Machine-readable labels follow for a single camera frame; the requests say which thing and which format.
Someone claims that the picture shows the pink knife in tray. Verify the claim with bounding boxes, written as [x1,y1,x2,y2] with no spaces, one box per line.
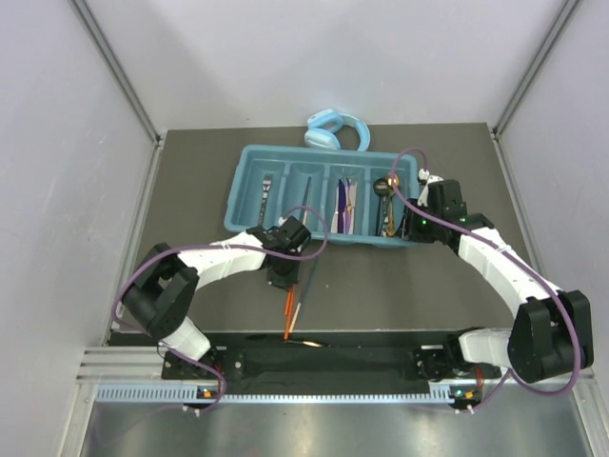
[330,182,344,233]

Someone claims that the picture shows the orange chopstick long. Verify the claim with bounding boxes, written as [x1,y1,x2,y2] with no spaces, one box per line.
[284,286,294,317]

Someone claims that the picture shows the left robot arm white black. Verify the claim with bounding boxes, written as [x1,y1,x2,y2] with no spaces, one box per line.
[120,216,311,378]

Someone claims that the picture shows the slotted cable duct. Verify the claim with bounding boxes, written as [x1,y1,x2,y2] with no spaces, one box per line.
[94,383,481,406]

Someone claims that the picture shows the patterned fork in tray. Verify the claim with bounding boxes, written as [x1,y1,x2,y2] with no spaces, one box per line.
[258,173,273,226]

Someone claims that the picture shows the dark blue utensil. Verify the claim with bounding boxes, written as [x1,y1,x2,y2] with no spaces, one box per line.
[337,178,353,234]

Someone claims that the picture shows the blue plastic cutlery tray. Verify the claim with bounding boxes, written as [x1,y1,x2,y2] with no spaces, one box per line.
[224,145,419,248]

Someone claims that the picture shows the light blue headphones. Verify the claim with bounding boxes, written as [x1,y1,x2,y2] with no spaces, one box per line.
[304,109,371,151]

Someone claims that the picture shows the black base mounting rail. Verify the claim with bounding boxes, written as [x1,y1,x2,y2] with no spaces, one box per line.
[110,330,482,395]

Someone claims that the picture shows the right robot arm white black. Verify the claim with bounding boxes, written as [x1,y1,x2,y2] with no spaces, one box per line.
[404,169,594,384]

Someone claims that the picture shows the silver grey knife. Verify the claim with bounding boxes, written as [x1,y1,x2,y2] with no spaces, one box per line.
[245,334,330,348]

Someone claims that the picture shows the beige chopstick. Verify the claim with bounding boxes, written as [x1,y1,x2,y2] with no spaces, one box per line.
[289,302,302,333]

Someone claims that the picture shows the gold spoon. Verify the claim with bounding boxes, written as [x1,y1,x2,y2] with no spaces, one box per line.
[385,173,400,237]

